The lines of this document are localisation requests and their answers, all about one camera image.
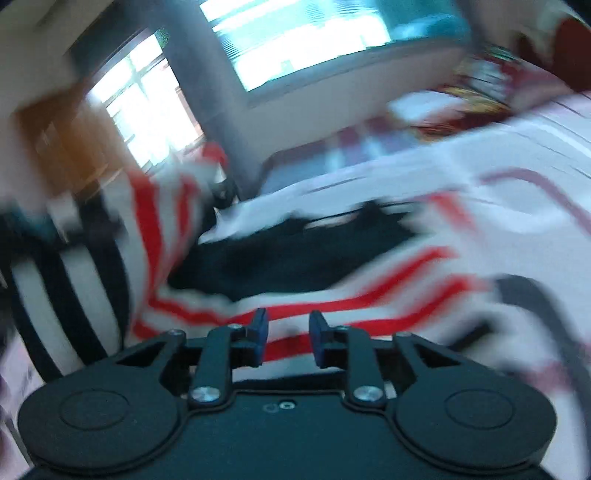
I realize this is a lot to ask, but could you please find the striped knit sweater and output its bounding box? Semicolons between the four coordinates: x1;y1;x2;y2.
1;145;490;380

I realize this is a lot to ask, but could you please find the folded white blanket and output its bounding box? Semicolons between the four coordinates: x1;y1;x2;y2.
387;90;467;126

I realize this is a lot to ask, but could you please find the large window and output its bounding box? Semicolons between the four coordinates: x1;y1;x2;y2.
198;0;471;103

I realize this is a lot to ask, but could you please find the teal blanket outside window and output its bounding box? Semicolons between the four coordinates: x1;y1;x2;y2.
378;0;471;42

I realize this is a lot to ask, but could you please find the patterned bed sheet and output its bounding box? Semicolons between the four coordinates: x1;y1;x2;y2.
1;95;590;479

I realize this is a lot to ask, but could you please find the patterned pillow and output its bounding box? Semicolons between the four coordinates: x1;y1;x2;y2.
455;45;527;104

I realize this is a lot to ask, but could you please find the brown wooden door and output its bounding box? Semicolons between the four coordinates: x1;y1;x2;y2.
14;81;138;197

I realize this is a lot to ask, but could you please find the red white headboard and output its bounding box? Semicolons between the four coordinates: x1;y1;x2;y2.
515;1;590;92

